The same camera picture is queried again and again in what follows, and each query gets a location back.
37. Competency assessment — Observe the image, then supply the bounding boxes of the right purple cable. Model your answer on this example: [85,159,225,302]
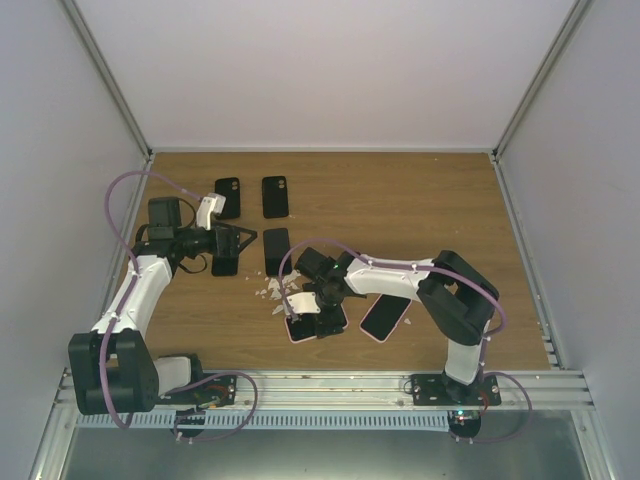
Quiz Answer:
[277,238,534,446]

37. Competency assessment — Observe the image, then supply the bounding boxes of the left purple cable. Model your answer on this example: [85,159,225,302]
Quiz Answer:
[99,170,259,445]

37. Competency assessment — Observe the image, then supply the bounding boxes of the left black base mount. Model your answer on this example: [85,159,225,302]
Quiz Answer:
[157,375,237,410]

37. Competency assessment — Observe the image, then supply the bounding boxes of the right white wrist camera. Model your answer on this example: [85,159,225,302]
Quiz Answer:
[285,292,321,316]

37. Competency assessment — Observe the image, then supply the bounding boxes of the black phone face down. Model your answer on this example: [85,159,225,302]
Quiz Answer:
[263,228,291,277]

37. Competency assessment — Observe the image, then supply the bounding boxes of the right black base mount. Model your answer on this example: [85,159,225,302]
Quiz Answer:
[403,372,502,407]

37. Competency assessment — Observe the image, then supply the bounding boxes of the black phone case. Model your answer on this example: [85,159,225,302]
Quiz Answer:
[214,177,241,220]

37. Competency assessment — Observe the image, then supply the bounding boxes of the grey slotted cable duct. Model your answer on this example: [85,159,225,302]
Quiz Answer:
[74,410,451,431]

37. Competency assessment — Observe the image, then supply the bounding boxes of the aluminium front rail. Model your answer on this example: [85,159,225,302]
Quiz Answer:
[55,368,594,412]

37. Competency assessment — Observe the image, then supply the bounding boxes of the pink case phone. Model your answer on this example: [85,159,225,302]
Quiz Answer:
[285,314,316,344]
[359,295,412,343]

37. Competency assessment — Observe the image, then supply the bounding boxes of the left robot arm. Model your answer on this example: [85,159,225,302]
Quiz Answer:
[68,193,257,417]

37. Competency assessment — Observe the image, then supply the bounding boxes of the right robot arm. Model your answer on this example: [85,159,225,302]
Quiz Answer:
[283,247,506,405]

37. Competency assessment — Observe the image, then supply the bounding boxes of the purple cable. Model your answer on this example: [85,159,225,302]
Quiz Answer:
[99,170,259,445]
[277,238,534,446]

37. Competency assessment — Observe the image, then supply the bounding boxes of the black phone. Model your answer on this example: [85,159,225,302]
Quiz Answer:
[211,256,239,277]

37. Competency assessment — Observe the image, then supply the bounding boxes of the white debris pile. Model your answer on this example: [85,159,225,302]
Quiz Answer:
[254,270,301,316]

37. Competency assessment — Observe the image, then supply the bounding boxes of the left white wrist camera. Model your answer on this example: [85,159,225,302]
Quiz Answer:
[195,193,226,230]

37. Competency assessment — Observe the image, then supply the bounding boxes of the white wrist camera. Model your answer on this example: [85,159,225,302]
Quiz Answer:
[285,292,321,316]
[195,193,226,230]

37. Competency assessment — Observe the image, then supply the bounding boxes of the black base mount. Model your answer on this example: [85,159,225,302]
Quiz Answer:
[157,375,237,410]
[403,372,502,407]

